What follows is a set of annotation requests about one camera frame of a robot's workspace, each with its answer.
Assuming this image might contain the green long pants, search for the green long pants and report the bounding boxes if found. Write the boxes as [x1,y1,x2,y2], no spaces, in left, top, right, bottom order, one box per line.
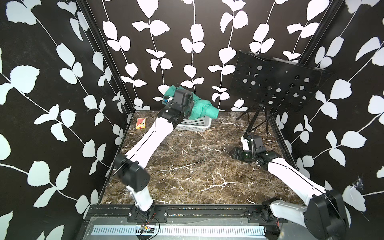
[164,85,219,120]

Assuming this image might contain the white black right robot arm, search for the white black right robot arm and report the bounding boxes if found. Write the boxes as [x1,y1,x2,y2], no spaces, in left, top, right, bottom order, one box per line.
[230,147,349,240]

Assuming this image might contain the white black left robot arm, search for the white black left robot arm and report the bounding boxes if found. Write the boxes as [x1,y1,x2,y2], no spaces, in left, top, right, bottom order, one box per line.
[115,102,194,212]

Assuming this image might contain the white plastic perforated basket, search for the white plastic perforated basket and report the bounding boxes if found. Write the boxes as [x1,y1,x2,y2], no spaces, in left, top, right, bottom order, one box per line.
[175,116,212,132]

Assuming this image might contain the yellow red playing card box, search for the yellow red playing card box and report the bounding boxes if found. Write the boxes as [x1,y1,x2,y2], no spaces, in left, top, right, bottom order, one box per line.
[136,118,147,130]

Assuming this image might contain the black perforated music stand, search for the black perforated music stand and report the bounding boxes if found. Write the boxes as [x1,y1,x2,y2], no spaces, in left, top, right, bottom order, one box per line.
[229,51,332,137]

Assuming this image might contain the small green circuit board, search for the small green circuit board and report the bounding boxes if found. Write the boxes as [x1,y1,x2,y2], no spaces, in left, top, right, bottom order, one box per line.
[139,226,155,235]

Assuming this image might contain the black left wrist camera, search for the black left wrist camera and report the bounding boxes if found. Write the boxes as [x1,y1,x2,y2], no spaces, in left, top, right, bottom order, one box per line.
[162,89,194,111]

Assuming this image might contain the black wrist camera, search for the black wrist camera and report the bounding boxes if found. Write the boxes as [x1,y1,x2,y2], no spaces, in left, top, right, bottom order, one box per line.
[241,135,267,156]
[162,89,194,111]

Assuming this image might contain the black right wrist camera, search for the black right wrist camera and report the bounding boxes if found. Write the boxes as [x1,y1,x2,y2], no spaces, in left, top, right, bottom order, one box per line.
[241,135,267,156]

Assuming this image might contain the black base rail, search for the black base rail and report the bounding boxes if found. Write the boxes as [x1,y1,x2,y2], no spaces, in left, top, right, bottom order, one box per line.
[85,204,306,226]

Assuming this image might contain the white slotted cable duct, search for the white slotted cable duct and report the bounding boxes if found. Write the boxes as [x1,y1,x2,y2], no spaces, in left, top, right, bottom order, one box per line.
[91,225,265,238]

